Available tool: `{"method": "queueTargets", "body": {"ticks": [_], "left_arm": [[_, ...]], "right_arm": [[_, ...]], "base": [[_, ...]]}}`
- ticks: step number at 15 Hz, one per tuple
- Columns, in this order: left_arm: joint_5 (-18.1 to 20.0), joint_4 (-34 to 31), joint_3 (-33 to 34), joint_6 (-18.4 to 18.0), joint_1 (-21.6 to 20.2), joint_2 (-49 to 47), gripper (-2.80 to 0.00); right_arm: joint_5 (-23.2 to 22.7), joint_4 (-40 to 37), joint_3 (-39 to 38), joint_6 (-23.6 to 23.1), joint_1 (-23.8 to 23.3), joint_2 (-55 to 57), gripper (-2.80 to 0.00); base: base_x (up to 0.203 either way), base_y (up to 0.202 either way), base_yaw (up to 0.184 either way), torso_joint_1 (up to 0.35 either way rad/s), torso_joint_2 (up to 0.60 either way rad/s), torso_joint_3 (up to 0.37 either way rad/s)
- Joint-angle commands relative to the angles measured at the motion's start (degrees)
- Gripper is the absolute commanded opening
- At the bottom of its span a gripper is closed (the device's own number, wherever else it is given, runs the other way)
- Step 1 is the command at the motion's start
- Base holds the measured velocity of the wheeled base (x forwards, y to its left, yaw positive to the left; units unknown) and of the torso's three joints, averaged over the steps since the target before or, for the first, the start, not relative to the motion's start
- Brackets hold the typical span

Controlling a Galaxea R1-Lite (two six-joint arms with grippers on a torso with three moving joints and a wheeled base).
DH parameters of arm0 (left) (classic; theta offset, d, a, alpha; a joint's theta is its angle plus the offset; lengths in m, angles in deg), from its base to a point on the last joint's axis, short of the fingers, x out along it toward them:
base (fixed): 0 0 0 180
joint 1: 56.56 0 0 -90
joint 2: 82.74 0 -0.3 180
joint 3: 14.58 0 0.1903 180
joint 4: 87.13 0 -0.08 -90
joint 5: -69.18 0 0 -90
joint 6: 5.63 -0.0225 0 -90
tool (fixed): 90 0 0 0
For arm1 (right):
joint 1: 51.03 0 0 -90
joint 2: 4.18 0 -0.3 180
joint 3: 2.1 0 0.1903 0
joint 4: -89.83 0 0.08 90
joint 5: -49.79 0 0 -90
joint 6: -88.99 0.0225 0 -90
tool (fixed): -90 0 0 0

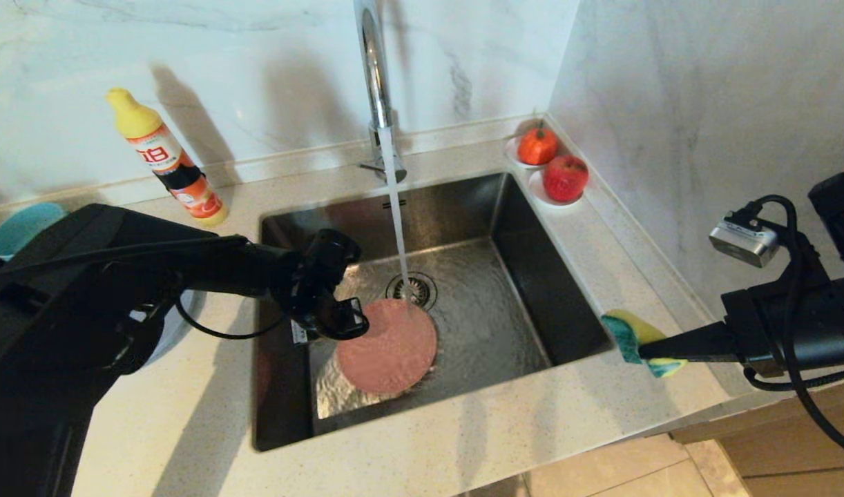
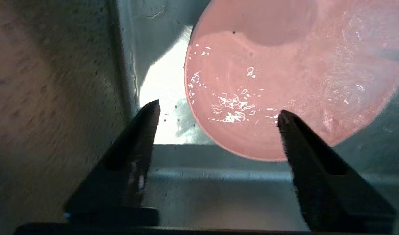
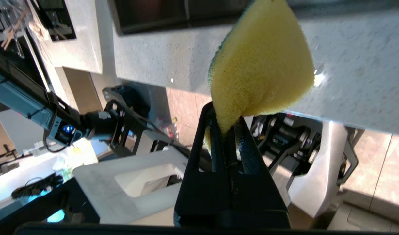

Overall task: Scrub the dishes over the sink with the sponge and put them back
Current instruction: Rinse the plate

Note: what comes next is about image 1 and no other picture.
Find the yellow green sponge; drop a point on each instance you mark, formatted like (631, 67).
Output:
(629, 338)

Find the light blue plate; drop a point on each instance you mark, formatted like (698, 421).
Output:
(170, 331)

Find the chrome faucet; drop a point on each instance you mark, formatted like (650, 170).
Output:
(375, 76)

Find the pink plate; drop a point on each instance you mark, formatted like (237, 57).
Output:
(386, 345)

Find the small white dish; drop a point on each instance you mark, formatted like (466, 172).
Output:
(510, 150)
(543, 197)

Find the stainless steel sink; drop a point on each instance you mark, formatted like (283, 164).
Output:
(498, 331)

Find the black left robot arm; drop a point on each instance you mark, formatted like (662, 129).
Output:
(83, 317)

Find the brown wooden cabinet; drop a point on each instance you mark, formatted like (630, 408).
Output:
(795, 449)

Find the metal sink drain strainer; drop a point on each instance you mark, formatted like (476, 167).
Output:
(422, 286)

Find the orange detergent bottle yellow cap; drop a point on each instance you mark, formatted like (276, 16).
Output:
(163, 155)

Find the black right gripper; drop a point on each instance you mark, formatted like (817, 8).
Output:
(760, 328)

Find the orange toy persimmon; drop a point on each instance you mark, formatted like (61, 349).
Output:
(536, 146)

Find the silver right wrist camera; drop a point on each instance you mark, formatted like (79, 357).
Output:
(743, 238)

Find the blue bowl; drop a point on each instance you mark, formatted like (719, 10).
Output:
(18, 224)

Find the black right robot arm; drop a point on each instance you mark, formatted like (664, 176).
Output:
(833, 317)

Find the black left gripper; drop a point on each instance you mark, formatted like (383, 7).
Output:
(322, 314)

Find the red toy apple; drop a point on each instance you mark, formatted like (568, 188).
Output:
(566, 178)

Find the clear water stream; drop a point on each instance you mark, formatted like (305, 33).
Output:
(396, 214)

